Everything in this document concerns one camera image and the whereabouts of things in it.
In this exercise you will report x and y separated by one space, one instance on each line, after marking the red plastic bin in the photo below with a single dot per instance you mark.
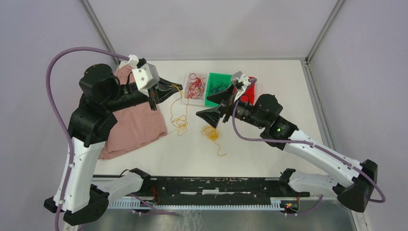
249 96

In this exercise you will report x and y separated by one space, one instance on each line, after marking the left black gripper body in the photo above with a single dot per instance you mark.
152 96

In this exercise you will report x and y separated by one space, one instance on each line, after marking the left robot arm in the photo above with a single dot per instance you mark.
89 127

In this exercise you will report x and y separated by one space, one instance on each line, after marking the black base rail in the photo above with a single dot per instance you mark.
215 191

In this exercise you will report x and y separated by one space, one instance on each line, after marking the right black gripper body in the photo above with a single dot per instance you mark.
230 106

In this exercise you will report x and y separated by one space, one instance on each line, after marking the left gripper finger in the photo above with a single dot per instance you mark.
163 95
168 88

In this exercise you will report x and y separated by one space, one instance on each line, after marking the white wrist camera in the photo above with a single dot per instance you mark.
241 83
145 74

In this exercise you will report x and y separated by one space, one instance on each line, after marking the clear plastic bin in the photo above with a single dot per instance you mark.
194 88

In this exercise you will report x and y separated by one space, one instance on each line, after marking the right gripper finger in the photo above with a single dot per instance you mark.
211 116
227 95

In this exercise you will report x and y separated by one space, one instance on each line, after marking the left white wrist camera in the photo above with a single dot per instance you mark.
145 74

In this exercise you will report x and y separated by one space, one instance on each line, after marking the pink cloth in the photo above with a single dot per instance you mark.
136 127

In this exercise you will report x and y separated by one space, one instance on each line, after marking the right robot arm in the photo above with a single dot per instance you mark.
350 181

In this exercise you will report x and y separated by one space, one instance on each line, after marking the green plastic bin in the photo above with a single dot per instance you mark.
216 83

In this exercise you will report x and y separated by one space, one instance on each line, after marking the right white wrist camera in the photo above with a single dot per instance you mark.
241 83

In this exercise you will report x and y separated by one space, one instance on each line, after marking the white slotted cable duct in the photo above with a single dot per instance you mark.
133 203

